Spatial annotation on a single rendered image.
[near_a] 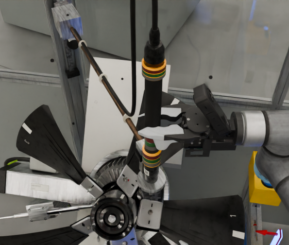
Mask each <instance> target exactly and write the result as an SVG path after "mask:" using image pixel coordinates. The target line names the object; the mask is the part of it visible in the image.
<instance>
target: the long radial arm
mask: <svg viewBox="0 0 289 245"><path fill-rule="evenodd" d="M85 173H86V175H89V176H90V173H89V172H85ZM90 177H91V178H92V179H93V178H94V176H90ZM94 181H95V182H97V180H94ZM5 193H8V194H15V195H21V196H28V197H34V198H41V199H47V200H55V201H61V202H68V203H74V204H81V205H91V204H92V203H93V201H90V200H91V199H92V198H93V197H92V196H91V195H90V194H89V193H88V192H87V191H86V190H85V189H84V188H83V187H82V186H81V185H80V186H79V185H77V184H76V183H75V182H73V181H72V180H70V179H69V178H67V177H66V176H64V175H63V174H61V173H50V172H43V171H36V170H31V169H30V165H29V164H26V163H21V164H19V165H17V166H15V167H13V168H11V169H9V170H7V173H6V188H5Z"/></svg>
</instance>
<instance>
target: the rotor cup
mask: <svg viewBox="0 0 289 245"><path fill-rule="evenodd" d="M102 188H103V189H104V190H105V192H104V193H103V194H102V195H101V196H99V197H98V198H97V199H96V201H95V202H96V203H95V204H94V206H93V207H92V209H91V212H90V223H91V226H92V228H93V230H94V231H95V232H96V233H97V234H98V235H99V236H100V237H102V238H104V239H106V240H110V241H116V240H120V239H123V238H124V237H126V236H127V235H128V234H129V233H130V232H131V231H132V229H133V227H134V226H135V225H136V222H137V218H136V217H138V212H139V207H140V202H141V200H142V199H144V196H143V194H142V192H141V191H140V189H139V190H138V192H137V194H136V197H135V199H133V198H131V197H128V196H127V195H126V193H125V192H124V191H123V190H122V189H121V188H120V187H119V186H118V184H117V180H114V181H111V182H108V183H107V184H105V185H104V186H103V187H102ZM122 194H123V195H125V196H124V197H123V199H122V198H121V196H122ZM97 200H98V201H97ZM110 215H114V216H115V217H116V221H115V222H113V223H110V222H109V221H108V217H109V216H110ZM135 219H136V221H135Z"/></svg>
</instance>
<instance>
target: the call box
mask: <svg viewBox="0 0 289 245"><path fill-rule="evenodd" d="M257 152H258V151H253V154H252V157H251V160H250V163H249V201H250V202H251V203H258V204H265V205H272V206H279V204H280V202H281V199H280V197H279V196H278V194H277V193H276V192H275V190H274V188H273V187H272V186H267V185H266V184H265V183H264V182H263V180H261V179H260V178H258V177H257V176H256V174H255V172H254V163H255V156H256V154H257Z"/></svg>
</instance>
